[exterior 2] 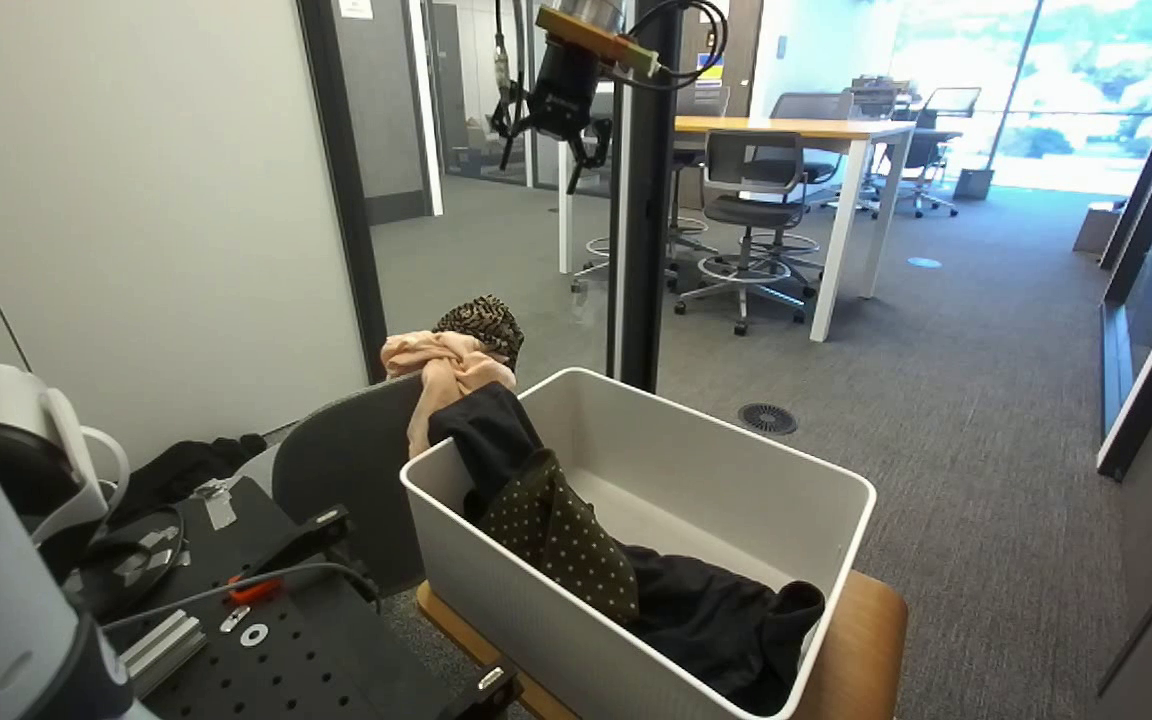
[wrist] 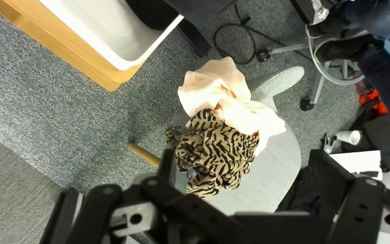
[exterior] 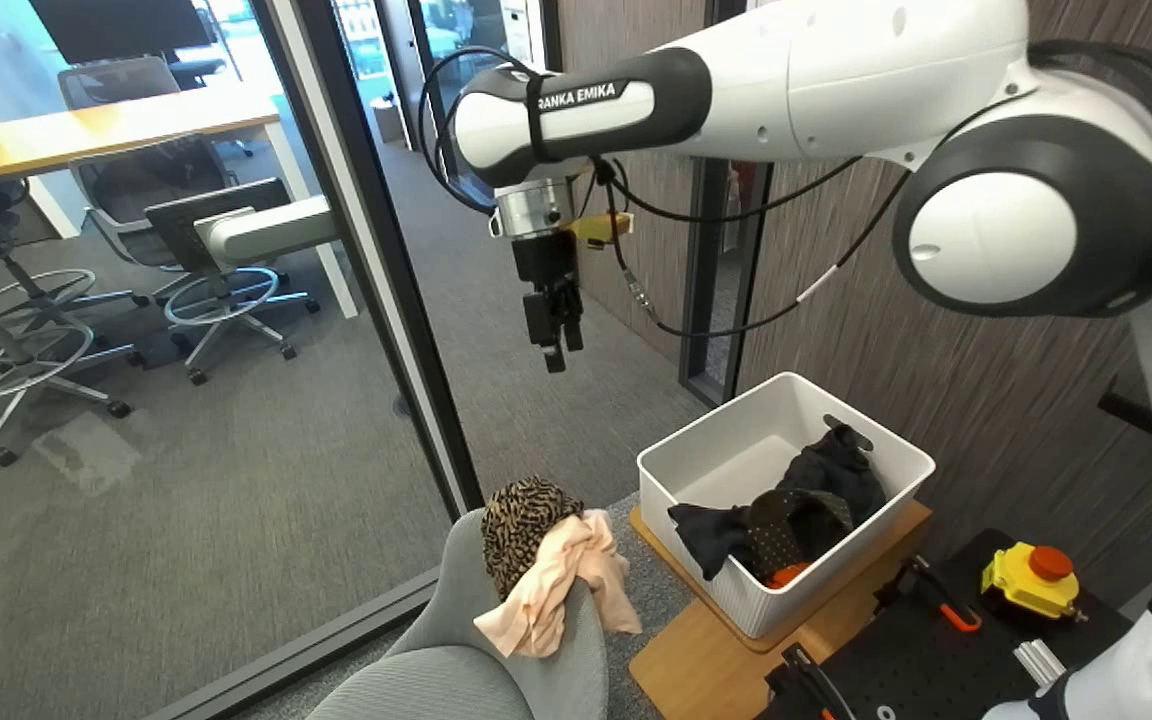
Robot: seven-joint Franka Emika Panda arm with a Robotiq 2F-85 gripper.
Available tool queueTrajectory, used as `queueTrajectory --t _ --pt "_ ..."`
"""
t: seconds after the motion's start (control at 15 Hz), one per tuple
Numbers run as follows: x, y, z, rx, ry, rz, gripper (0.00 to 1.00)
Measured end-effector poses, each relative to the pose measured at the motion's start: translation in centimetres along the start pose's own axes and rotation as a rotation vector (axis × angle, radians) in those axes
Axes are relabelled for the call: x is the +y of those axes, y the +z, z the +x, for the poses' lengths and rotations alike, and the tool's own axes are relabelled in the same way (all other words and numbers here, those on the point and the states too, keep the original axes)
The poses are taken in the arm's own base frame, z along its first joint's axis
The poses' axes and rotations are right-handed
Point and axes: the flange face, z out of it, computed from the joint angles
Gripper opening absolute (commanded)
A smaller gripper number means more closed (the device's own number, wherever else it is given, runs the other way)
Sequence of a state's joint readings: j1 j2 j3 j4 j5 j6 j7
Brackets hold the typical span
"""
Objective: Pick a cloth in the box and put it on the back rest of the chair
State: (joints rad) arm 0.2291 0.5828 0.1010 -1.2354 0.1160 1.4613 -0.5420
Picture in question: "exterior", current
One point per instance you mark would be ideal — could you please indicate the orange cloth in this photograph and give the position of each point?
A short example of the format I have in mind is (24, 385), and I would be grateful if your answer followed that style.
(784, 573)

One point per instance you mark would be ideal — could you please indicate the black monitor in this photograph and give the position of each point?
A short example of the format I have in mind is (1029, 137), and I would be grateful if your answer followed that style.
(120, 25)

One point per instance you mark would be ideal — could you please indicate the pale pink cloth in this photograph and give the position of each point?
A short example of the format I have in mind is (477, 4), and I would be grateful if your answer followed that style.
(550, 587)

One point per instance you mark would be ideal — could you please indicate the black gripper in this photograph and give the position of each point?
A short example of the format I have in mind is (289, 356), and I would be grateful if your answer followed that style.
(550, 266)

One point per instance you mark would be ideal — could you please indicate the grey upholstered chair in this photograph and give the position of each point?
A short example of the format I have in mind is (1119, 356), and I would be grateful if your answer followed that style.
(459, 667)

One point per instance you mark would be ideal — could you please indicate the tiger print cloth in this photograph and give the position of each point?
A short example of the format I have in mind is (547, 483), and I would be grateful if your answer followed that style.
(521, 522)

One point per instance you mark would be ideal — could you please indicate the small white block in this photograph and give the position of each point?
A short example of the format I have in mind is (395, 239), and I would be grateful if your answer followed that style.
(1043, 662)

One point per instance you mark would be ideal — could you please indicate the dark navy cloth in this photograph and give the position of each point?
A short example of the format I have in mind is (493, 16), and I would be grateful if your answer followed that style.
(829, 487)

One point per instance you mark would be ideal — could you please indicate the black office chair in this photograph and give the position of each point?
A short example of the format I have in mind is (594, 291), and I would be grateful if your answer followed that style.
(138, 184)

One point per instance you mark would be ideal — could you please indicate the black tool mat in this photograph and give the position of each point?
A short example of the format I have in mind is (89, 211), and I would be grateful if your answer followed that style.
(922, 667)

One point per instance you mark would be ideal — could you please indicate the green polka dot cloth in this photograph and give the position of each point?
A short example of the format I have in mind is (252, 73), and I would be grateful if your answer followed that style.
(771, 524)

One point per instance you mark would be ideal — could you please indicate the white plastic storage box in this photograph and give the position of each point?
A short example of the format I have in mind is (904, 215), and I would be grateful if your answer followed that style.
(739, 465)

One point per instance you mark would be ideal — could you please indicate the yellow emergency stop button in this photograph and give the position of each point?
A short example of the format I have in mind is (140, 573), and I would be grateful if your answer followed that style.
(1029, 580)

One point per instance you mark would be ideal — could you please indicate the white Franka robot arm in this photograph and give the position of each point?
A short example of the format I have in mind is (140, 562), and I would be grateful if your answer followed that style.
(841, 66)

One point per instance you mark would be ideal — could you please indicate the wooden office desk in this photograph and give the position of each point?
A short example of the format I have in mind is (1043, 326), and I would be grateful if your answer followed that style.
(97, 133)

